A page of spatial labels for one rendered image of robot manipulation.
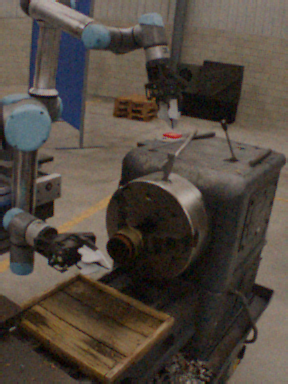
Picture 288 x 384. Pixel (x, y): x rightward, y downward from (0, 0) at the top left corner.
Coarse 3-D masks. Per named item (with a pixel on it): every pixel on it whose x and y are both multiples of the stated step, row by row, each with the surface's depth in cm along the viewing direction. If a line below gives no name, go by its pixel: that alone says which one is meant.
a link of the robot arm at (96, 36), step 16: (32, 0) 120; (48, 0) 119; (32, 16) 124; (48, 16) 118; (64, 16) 114; (80, 16) 113; (80, 32) 112; (96, 32) 106; (112, 32) 111; (96, 48) 110; (112, 48) 114
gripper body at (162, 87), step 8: (152, 64) 114; (160, 64) 115; (168, 64) 118; (152, 72) 115; (160, 72) 115; (152, 80) 117; (160, 80) 114; (168, 80) 115; (152, 88) 117; (160, 88) 115; (168, 88) 115; (176, 88) 119; (152, 96) 118; (160, 96) 115; (168, 96) 116
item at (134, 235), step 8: (120, 232) 107; (128, 232) 107; (136, 232) 107; (112, 240) 105; (120, 240) 104; (128, 240) 105; (136, 240) 106; (112, 248) 109; (120, 248) 111; (128, 248) 104; (136, 248) 106; (112, 256) 107; (120, 256) 108; (128, 256) 104; (136, 256) 110
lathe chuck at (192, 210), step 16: (144, 176) 121; (160, 176) 118; (144, 192) 114; (160, 192) 111; (176, 192) 111; (192, 192) 115; (112, 208) 122; (144, 208) 115; (160, 208) 112; (176, 208) 109; (192, 208) 111; (112, 224) 124; (144, 224) 124; (160, 224) 114; (176, 224) 111; (192, 224) 108; (144, 256) 120; (160, 256) 116; (176, 256) 113; (192, 256) 111; (144, 272) 121; (160, 272) 118; (176, 272) 114
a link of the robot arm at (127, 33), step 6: (120, 30) 115; (126, 30) 118; (132, 30) 117; (126, 36) 116; (132, 36) 117; (126, 42) 117; (132, 42) 118; (120, 48) 117; (126, 48) 119; (132, 48) 120; (138, 48) 121; (114, 54) 125; (120, 54) 125
